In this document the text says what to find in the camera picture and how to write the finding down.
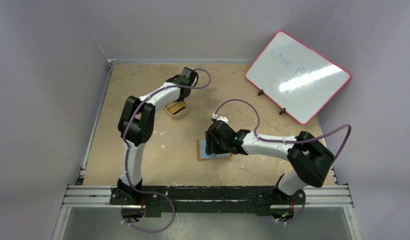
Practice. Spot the pink framed whiteboard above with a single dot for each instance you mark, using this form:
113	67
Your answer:
298	79

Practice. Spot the orange leather card holder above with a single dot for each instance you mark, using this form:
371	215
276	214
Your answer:
202	155

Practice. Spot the beige oval card tray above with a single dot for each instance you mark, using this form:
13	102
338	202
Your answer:
178	116

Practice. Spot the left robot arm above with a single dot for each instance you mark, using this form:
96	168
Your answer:
136	125

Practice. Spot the aluminium table frame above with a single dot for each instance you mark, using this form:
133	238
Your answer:
191	151

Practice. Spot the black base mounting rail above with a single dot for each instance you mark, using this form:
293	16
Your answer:
260	200

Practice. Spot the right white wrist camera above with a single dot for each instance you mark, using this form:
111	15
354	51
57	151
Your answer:
215	118

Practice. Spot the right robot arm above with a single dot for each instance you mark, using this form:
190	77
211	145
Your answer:
310	160

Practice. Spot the stack of cards in tray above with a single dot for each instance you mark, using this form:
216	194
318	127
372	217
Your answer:
176	107

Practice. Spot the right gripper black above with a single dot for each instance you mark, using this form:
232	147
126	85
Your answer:
212	142

